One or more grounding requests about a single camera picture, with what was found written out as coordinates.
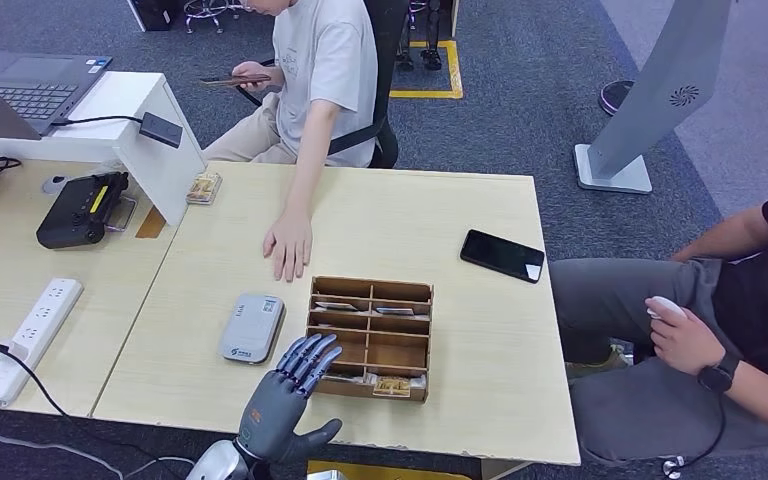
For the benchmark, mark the person's left hand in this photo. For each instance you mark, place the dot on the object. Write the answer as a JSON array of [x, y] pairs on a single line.
[[685, 344], [289, 245]]

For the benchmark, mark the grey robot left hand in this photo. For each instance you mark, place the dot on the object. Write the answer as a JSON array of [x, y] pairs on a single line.
[[268, 414]]

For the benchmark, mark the person's right hand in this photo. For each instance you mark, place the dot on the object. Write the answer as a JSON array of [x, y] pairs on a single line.
[[258, 74]]

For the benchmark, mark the dark smartphone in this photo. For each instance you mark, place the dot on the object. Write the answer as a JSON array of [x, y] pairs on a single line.
[[225, 81]]

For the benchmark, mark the white handheld clicker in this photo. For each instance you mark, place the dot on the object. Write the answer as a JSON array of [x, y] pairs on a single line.
[[667, 307]]

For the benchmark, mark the white grey card reader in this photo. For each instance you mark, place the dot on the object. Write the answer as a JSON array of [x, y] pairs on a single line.
[[251, 328]]

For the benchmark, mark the wooden card organizer box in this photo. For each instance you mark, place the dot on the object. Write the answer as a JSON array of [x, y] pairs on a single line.
[[331, 348]]

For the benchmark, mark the person's right forearm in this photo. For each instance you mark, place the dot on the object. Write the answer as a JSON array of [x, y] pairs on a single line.
[[725, 232]]

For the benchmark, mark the person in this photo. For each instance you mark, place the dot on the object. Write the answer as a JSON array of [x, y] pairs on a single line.
[[328, 60], [656, 318]]

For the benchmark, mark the hotel-print key card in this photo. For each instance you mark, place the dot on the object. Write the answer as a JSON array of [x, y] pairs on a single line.
[[336, 306]]

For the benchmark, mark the landscape-print key card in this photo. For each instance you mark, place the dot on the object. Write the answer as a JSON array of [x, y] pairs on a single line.
[[394, 310], [392, 387]]

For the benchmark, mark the black wristwatch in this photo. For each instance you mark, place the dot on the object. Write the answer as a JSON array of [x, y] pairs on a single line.
[[720, 374]]

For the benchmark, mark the chrome stool base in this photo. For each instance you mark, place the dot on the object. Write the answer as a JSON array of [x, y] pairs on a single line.
[[206, 8]]

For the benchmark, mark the black adapter hub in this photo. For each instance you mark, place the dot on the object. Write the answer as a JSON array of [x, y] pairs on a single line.
[[161, 130]]

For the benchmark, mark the black cabinet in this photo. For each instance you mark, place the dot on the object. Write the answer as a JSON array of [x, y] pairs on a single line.
[[155, 14]]

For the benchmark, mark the white desk riser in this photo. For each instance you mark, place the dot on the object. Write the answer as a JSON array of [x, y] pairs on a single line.
[[157, 166]]

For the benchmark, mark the black office chair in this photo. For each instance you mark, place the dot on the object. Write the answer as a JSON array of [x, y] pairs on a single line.
[[390, 40]]

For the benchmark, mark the black humanoid robot legs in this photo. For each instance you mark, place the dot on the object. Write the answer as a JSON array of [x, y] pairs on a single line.
[[432, 60]]

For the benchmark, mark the black smartphone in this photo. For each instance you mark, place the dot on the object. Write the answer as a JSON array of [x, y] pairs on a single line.
[[502, 255]]

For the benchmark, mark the black handheld controller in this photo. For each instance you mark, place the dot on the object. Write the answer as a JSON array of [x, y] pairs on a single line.
[[76, 212]]

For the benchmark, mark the grey laptop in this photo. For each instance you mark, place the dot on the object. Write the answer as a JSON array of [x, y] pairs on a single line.
[[36, 94]]

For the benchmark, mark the small grey round puck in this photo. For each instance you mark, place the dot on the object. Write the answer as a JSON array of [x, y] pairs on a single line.
[[55, 184]]

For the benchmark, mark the white power strip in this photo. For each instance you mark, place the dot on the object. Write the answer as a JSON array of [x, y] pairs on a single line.
[[31, 338]]

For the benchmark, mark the round black floor base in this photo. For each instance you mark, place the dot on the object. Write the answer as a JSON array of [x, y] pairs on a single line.
[[612, 98]]

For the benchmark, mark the grey kiosk stand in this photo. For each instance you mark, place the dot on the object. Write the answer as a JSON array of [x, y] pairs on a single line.
[[662, 86]]

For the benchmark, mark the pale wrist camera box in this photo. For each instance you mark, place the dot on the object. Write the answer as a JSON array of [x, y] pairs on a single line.
[[328, 476]]

